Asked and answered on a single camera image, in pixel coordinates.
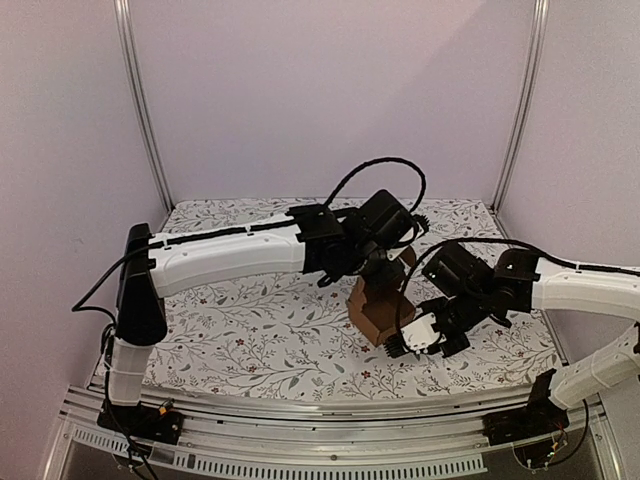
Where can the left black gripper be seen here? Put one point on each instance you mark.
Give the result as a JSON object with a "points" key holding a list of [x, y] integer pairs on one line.
{"points": [[388, 278]]}

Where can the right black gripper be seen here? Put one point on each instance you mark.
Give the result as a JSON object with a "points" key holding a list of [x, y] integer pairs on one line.
{"points": [[445, 325]]}

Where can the brown cardboard box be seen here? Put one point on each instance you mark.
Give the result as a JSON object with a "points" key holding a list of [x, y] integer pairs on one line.
{"points": [[376, 294]]}

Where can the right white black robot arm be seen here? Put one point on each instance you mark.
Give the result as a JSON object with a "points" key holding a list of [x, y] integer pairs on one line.
{"points": [[562, 285]]}

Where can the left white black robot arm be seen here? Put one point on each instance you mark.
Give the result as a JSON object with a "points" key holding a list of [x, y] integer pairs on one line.
{"points": [[157, 266]]}

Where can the floral patterned table mat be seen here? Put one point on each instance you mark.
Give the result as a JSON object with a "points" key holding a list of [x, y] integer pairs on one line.
{"points": [[280, 336]]}

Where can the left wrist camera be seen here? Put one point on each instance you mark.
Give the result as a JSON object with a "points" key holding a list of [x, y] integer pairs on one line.
{"points": [[419, 228]]}

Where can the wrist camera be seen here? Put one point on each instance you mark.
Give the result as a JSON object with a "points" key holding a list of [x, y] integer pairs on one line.
{"points": [[419, 337], [419, 228]]}

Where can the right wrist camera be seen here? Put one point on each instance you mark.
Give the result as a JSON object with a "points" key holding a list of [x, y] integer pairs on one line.
{"points": [[419, 337]]}

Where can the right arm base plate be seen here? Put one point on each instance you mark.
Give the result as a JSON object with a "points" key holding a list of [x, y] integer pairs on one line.
{"points": [[521, 423]]}

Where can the front aluminium rail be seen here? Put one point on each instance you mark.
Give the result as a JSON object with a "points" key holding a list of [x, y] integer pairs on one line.
{"points": [[228, 437]]}

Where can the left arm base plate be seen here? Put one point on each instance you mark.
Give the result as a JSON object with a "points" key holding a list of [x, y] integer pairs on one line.
{"points": [[161, 424]]}

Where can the right aluminium frame post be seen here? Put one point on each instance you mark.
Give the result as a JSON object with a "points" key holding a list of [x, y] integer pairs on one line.
{"points": [[532, 64]]}

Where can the aluminium frame post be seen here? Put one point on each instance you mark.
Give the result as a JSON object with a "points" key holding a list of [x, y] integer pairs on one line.
{"points": [[532, 64], [134, 76]]}

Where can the left aluminium frame post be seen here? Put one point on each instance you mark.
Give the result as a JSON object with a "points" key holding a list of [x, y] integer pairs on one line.
{"points": [[134, 76]]}

